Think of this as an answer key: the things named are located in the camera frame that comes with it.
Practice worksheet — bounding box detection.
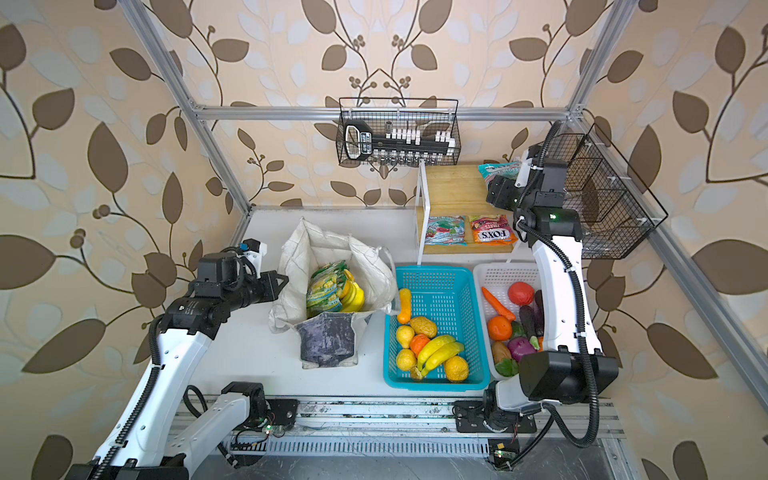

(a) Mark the red tomato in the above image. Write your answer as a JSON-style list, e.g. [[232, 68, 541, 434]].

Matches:
[[507, 282, 535, 306]]

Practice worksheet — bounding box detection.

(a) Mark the brown potato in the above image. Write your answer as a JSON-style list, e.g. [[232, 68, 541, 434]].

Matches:
[[491, 341, 511, 364]]

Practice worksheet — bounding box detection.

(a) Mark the black wire basket wall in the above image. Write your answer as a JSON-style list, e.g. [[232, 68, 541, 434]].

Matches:
[[335, 95, 461, 167], [533, 121, 668, 260]]

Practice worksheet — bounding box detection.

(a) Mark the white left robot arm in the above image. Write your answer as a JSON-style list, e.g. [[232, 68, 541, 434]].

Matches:
[[66, 239, 288, 479]]

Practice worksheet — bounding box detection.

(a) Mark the black wire basket right wall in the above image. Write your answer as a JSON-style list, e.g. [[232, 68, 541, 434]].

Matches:
[[533, 121, 668, 260]]

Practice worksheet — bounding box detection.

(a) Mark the purple eggplant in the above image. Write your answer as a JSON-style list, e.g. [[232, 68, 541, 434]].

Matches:
[[532, 290, 545, 337]]

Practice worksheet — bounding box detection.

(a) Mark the green red candy bag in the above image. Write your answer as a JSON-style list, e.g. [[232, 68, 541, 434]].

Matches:
[[425, 216, 466, 246]]

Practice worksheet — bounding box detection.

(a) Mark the white wooden two-tier shelf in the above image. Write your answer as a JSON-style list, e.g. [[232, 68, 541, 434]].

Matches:
[[415, 164, 533, 264]]

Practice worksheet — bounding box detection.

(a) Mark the linear rail base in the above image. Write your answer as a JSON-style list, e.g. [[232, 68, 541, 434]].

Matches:
[[167, 392, 625, 460]]

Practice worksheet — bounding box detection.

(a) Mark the teal candy bag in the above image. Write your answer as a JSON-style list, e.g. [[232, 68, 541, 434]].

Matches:
[[478, 161, 521, 186]]

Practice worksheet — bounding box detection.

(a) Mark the yellow pear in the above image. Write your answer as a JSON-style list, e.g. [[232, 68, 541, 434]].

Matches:
[[396, 325, 416, 349]]

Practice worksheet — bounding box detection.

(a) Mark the yellow green banana bunch back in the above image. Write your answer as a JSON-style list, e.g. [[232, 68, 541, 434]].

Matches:
[[340, 269, 365, 313]]

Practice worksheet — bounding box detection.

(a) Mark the cream Monet print tote bag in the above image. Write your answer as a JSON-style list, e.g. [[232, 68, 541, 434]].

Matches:
[[269, 219, 399, 369]]

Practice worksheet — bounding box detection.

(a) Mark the orange Fox's candy bag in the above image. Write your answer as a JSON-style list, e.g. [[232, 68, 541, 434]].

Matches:
[[469, 215, 517, 246]]

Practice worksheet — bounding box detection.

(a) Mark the teal plastic basket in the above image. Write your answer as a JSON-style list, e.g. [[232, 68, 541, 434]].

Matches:
[[383, 265, 490, 393]]

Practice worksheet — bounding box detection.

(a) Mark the black white tool set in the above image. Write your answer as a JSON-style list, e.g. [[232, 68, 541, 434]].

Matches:
[[336, 120, 461, 166]]

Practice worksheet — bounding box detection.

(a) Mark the purple onion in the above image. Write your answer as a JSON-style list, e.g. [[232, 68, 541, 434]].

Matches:
[[507, 337, 537, 362]]

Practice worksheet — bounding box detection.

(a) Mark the orange persimmon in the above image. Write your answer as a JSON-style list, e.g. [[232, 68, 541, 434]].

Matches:
[[409, 334, 431, 356]]

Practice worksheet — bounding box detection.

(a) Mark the orange carrot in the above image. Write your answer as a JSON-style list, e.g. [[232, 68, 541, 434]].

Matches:
[[481, 287, 516, 322]]

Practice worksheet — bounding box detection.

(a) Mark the yellow banana bunch front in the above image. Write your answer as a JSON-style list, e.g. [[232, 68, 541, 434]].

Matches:
[[410, 335, 465, 381]]

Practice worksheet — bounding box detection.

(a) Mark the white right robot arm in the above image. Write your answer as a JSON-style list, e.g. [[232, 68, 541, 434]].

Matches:
[[484, 147, 619, 448]]

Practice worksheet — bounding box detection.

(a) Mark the yellow lemon front left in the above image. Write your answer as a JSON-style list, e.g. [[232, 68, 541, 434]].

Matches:
[[396, 349, 417, 372]]

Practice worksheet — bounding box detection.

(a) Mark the orange fruit front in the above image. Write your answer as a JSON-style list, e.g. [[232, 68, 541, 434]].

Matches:
[[443, 356, 470, 383]]

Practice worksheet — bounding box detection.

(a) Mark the black wire basket back wall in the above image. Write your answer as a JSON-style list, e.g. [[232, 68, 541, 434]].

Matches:
[[335, 95, 461, 167]]

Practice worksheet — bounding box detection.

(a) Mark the yellow green candy bag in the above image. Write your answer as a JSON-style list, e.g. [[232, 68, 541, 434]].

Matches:
[[306, 260, 347, 303], [306, 281, 341, 318]]

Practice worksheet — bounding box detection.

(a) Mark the white plastic basket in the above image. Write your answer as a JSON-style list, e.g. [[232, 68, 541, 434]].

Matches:
[[473, 261, 579, 381]]

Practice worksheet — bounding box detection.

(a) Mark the dark zucchini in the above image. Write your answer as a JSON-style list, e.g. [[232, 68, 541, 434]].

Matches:
[[518, 305, 540, 351]]

